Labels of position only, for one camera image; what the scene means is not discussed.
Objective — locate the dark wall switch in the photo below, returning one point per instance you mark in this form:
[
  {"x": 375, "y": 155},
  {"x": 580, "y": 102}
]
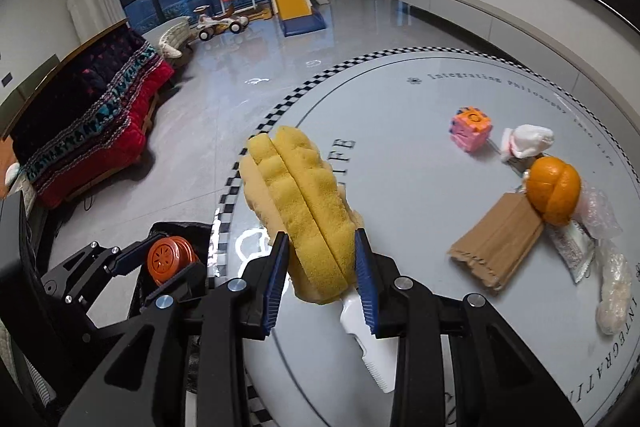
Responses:
[{"x": 7, "y": 80}]

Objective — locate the silver foil packet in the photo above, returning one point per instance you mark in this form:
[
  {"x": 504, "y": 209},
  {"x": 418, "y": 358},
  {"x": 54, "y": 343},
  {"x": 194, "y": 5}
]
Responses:
[{"x": 572, "y": 249}]

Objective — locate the clear bubble wrap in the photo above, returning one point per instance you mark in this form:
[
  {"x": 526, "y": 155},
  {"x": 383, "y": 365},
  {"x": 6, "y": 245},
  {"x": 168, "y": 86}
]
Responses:
[{"x": 602, "y": 212}]

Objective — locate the white sheer curtain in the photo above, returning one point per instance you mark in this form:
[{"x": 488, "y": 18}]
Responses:
[{"x": 87, "y": 12}]

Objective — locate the orange round plastic lid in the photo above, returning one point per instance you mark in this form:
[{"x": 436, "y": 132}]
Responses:
[{"x": 167, "y": 259}]

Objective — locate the round grey printed rug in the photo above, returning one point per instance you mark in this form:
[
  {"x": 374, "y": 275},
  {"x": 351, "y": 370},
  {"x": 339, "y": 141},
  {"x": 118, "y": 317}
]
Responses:
[{"x": 425, "y": 187}]

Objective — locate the orange fruit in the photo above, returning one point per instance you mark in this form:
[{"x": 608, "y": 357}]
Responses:
[{"x": 552, "y": 187}]

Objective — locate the white plush toy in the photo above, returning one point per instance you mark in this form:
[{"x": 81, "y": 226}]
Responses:
[{"x": 530, "y": 139}]

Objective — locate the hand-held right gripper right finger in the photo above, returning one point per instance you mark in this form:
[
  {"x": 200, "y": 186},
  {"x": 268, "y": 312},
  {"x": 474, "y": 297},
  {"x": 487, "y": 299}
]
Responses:
[{"x": 367, "y": 292}]

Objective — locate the white ride-on toy car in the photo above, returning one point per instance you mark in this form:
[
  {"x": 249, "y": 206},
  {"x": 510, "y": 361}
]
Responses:
[{"x": 220, "y": 26}]

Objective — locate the wicker basket chair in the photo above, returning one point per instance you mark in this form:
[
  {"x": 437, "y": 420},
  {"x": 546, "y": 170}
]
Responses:
[{"x": 172, "y": 39}]

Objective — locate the brown paper sheet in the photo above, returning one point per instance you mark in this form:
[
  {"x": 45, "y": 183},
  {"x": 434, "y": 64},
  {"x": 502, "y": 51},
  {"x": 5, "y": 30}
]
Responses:
[{"x": 500, "y": 239}]

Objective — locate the clear plastic bags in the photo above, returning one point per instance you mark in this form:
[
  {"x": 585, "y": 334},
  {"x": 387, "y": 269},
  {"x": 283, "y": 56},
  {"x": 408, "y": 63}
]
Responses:
[{"x": 615, "y": 287}]

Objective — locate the wooden sofa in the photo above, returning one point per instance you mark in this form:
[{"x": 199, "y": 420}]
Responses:
[{"x": 75, "y": 52}]

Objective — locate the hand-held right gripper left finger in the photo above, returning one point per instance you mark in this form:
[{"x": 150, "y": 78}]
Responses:
[{"x": 272, "y": 292}]

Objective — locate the red patterned sofa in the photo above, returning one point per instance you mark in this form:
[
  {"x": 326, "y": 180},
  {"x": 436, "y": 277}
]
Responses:
[{"x": 100, "y": 122}]

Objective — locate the white low wall bench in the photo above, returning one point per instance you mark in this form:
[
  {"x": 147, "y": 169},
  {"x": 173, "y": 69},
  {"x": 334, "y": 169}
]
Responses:
[{"x": 500, "y": 22}]

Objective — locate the black plastic bag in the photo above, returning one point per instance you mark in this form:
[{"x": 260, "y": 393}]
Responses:
[{"x": 192, "y": 237}]

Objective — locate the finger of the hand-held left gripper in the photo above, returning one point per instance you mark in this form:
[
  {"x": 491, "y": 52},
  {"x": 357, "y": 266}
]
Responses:
[
  {"x": 131, "y": 257},
  {"x": 177, "y": 289}
]

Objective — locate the pink toy cube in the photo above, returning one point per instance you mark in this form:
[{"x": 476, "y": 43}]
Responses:
[{"x": 470, "y": 129}]

